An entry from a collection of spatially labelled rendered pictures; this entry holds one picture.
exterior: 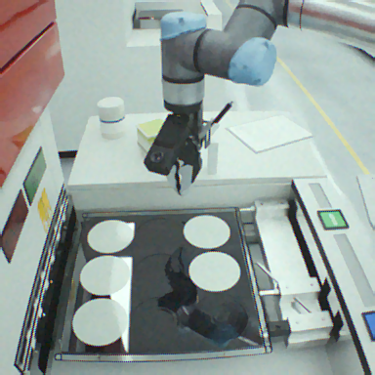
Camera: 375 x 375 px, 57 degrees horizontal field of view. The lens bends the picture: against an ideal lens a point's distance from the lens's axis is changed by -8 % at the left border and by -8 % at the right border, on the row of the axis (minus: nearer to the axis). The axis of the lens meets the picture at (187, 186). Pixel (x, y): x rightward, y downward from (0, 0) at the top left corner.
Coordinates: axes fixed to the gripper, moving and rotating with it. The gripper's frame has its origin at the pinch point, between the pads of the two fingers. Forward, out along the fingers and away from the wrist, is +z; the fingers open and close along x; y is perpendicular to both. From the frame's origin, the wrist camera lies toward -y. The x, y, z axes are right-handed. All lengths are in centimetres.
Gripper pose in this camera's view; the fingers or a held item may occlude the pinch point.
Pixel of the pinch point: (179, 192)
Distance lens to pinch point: 76.4
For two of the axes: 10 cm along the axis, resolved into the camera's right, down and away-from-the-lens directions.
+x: -9.0, -2.6, 3.4
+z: 0.0, 7.9, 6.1
